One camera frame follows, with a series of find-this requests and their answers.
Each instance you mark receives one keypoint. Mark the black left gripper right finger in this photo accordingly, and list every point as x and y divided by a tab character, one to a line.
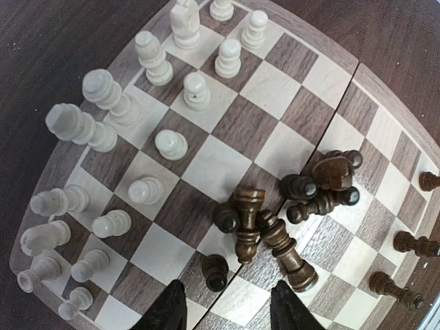
287	311

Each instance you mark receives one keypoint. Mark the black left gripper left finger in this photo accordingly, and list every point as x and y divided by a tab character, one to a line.
169	310

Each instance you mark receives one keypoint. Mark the dark corner rook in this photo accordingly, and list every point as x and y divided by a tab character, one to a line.
428	181

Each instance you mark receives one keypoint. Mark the wooden chess board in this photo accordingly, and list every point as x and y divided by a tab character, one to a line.
164	135

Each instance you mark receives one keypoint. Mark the white knight chess piece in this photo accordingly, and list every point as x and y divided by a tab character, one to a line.
185	24

